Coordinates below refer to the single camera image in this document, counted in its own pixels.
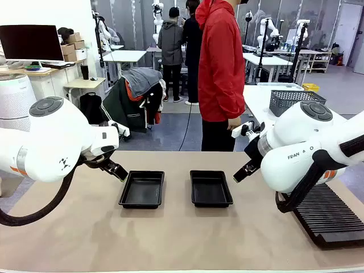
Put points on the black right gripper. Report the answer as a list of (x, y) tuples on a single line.
[(255, 152)]

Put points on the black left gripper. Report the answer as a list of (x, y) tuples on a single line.
[(96, 162)]

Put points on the black ESD tray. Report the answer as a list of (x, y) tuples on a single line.
[(142, 190), (210, 189)]

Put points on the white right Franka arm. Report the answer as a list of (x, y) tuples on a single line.
[(298, 133)]

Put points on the red-sleeved right forearm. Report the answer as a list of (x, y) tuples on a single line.
[(236, 102)]

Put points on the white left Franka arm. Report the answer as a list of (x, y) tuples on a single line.
[(57, 133)]

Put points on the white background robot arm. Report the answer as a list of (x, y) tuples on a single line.
[(270, 28), (157, 20), (302, 31)]

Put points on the person right hand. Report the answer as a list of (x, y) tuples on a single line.
[(234, 124)]

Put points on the dark green striped jacket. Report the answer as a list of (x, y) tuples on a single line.
[(119, 108)]

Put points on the black backpack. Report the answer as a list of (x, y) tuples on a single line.
[(91, 108)]

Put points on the white side table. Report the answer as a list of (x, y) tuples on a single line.
[(256, 99)]

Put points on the black jacket with red trim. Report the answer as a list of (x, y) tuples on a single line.
[(153, 105)]

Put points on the grey mesh basket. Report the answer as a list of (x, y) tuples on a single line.
[(290, 99)]

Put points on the clear plastic bin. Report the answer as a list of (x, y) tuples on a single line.
[(280, 85)]

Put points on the small beige side table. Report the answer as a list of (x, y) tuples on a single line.
[(85, 83)]

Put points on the grey hooded garment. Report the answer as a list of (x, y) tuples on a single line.
[(142, 79)]

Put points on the black slotted board rack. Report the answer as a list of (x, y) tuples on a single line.
[(332, 216)]

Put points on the black tumbler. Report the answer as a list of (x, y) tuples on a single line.
[(84, 72)]

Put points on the person in red jacket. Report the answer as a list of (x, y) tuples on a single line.
[(219, 71)]

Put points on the yellow box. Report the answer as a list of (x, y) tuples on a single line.
[(310, 87)]

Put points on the white desk with wood top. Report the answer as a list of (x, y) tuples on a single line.
[(51, 82)]

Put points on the white background table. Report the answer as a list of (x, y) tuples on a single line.
[(125, 54)]

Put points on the black keyboard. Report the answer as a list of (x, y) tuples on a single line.
[(58, 65)]

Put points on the white storage box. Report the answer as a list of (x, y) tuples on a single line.
[(81, 54)]

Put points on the brown cardboard box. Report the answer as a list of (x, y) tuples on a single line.
[(74, 37), (69, 57), (67, 49), (79, 44)]

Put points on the white air purifier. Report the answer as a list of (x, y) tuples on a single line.
[(14, 96)]

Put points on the black tripod stand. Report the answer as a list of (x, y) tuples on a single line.
[(98, 42)]

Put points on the metal storage shelf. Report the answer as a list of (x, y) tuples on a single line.
[(320, 61)]

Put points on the green bowl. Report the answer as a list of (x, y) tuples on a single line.
[(32, 67)]

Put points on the seated person in grey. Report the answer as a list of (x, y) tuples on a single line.
[(111, 35)]

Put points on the person in grey hoodie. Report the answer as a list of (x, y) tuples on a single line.
[(170, 42)]

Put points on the person in black clothes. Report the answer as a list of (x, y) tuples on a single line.
[(193, 42)]

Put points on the black bag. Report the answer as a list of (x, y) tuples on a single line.
[(65, 31)]

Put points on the black computer monitor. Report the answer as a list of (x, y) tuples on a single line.
[(31, 42)]

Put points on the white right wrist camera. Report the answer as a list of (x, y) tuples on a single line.
[(239, 130)]

